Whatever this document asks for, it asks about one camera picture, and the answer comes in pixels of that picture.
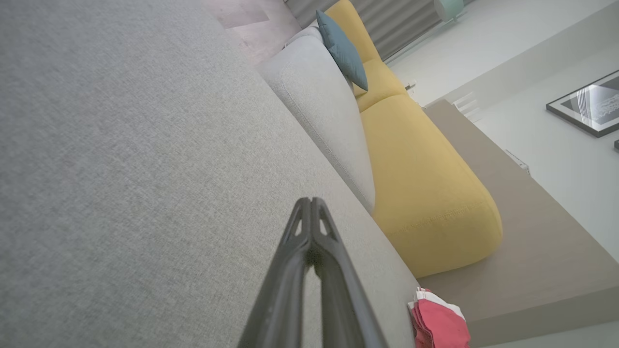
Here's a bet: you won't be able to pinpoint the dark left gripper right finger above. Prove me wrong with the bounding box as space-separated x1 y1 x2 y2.
309 197 390 348

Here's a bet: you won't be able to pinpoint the large grey sofa seat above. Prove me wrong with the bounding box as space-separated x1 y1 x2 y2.
0 0 421 348

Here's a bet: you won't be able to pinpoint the blue grey throw pillow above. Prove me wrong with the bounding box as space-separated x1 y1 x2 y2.
316 10 369 91

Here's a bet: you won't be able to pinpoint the black framed wall picture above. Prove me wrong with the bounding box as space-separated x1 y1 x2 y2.
546 70 619 138

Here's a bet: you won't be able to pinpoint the mint green round object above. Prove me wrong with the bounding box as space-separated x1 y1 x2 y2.
434 0 465 22

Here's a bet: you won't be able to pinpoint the small yellow sofa back cushion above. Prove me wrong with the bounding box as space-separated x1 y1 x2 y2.
325 0 383 63
353 59 409 113

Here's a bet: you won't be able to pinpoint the large yellow sofa back cushion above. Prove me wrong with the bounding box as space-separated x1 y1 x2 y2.
360 94 503 278

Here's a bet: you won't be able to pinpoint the red white sports jersey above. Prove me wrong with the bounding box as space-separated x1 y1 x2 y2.
408 288 436 348

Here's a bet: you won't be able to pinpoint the grey back cushion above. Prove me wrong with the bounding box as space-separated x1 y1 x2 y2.
256 27 377 213

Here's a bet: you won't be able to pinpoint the grey curtain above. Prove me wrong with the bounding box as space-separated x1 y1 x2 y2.
285 0 443 61

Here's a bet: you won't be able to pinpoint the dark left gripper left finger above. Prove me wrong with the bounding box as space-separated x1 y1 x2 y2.
237 197 312 348

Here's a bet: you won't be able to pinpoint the red white elastic shorts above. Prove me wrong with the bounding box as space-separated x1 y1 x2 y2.
413 290 471 348

